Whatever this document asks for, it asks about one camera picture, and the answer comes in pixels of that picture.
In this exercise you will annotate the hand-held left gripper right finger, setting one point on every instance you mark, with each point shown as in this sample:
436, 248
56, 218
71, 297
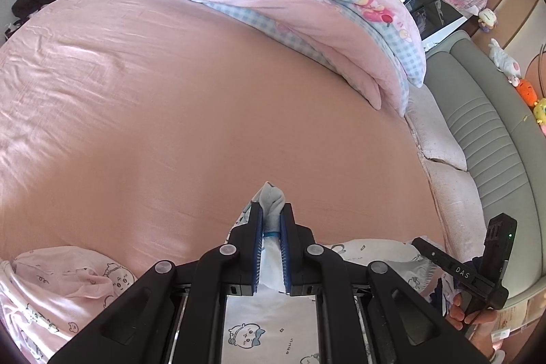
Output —
285, 257

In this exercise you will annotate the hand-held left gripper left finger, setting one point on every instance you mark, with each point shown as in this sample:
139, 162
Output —
256, 253

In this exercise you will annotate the pale cartoon print pajama pants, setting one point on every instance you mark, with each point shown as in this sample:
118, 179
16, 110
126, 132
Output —
384, 257

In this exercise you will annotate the person's right hand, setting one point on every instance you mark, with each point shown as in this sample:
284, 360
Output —
482, 330

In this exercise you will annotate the beige printed carton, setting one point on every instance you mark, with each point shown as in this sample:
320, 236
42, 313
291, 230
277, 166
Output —
516, 317

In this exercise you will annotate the grey-green upholstered headboard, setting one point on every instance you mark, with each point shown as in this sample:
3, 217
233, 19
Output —
482, 99

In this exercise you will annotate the orange plush toy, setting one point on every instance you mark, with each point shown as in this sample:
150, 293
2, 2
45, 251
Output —
525, 90

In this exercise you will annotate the white bunny plush toy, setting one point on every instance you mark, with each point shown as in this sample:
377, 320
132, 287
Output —
503, 59

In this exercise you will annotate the pink cartoon print pajamas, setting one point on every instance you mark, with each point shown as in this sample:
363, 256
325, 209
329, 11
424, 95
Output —
64, 283

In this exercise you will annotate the purple and yellow plush toy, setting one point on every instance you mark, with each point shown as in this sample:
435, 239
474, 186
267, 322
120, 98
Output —
488, 18

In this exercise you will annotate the pink and blue checked quilt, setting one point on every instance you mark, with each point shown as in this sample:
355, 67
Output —
298, 14

